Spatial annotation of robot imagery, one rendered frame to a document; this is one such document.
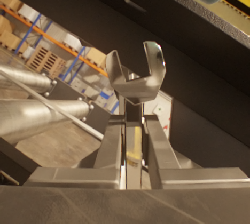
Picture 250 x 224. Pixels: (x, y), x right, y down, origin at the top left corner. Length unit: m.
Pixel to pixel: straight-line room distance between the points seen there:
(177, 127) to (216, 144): 0.05
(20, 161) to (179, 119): 0.20
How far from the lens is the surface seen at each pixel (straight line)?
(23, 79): 0.93
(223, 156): 0.24
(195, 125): 0.22
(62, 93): 1.21
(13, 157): 0.25
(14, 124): 0.44
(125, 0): 0.21
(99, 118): 1.15
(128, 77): 0.29
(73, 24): 0.25
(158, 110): 9.19
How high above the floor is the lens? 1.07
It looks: level
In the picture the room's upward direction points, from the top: 33 degrees clockwise
